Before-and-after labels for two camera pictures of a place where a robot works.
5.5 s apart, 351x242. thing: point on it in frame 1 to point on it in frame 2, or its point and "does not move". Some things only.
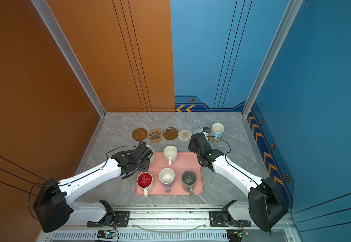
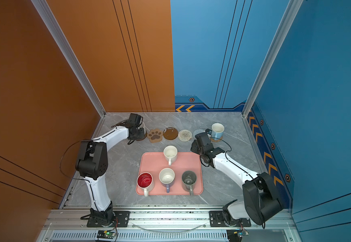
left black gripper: [147, 165] to [142, 133]
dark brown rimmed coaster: [170, 133] does not move
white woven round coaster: [184, 135] does not move
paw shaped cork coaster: [155, 135] does not move
